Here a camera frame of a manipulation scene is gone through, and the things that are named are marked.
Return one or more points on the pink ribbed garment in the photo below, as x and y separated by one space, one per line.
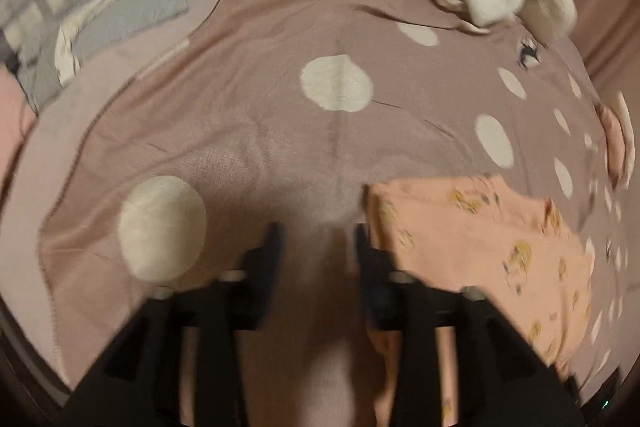
12 122

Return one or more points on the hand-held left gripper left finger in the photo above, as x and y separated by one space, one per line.
267 257

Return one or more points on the small pink white garment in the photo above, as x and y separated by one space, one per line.
615 142

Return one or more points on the mauve white-dotted blanket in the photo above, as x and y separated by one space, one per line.
300 132

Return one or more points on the light blue-grey cloth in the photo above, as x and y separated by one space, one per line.
145 2

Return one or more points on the peach printed baby pants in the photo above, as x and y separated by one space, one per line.
475 237

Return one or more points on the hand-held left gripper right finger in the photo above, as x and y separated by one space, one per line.
365 257

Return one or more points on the lilac bed sheet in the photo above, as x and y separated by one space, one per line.
125 57

